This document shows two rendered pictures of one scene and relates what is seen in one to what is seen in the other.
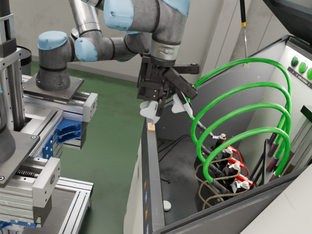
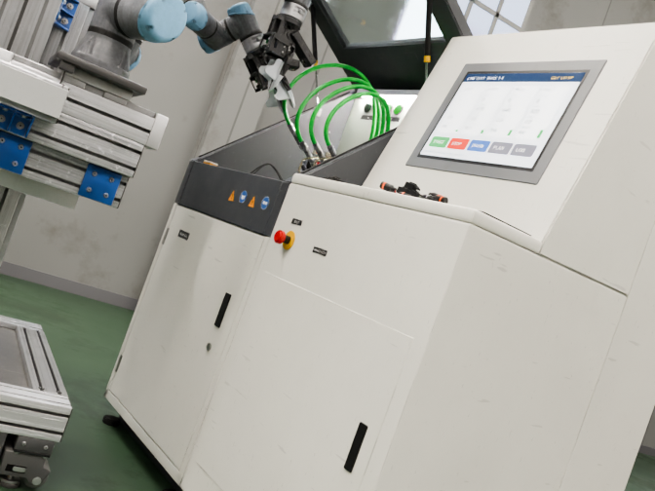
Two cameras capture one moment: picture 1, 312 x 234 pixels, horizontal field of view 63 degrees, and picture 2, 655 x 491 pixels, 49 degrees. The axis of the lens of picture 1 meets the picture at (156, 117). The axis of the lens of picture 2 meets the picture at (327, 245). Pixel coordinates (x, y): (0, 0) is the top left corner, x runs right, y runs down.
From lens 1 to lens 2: 1.77 m
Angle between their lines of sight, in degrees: 40
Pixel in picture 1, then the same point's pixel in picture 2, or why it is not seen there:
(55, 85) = not seen: hidden behind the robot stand
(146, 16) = not seen: outside the picture
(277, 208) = (393, 142)
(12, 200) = (123, 132)
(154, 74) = (283, 33)
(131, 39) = (236, 19)
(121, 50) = (221, 31)
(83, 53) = (198, 14)
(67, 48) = not seen: hidden behind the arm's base
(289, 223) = (404, 141)
